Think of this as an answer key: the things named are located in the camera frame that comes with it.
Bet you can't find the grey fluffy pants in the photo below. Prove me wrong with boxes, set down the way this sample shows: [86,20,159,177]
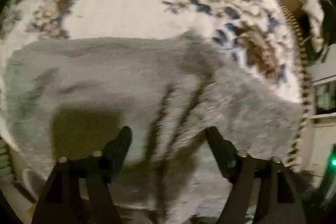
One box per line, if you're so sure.
[3,31,302,223]

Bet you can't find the striped grey curtain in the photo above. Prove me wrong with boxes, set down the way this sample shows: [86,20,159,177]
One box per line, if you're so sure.
[0,139,15,184]

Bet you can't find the floral cream brown blanket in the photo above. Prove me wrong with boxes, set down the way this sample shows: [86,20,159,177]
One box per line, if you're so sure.
[1,0,310,170]

